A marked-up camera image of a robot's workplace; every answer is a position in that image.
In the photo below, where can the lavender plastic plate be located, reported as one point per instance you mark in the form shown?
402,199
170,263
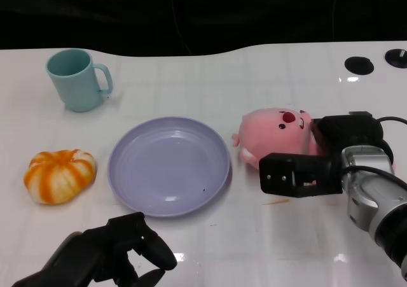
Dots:
168,169

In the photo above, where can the black round table grommet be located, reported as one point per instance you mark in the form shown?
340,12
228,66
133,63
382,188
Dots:
397,58
359,65

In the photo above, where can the orange white pumpkin toy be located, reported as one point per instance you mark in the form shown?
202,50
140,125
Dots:
58,177

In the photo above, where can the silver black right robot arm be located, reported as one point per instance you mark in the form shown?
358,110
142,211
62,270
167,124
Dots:
365,191

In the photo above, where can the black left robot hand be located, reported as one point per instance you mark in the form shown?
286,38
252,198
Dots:
95,252

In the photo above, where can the teal plastic mug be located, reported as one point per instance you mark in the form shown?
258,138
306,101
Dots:
78,83

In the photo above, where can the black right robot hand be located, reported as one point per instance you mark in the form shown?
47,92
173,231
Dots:
286,175

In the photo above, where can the pink plush beaver doll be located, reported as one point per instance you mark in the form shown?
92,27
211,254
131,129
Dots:
267,134

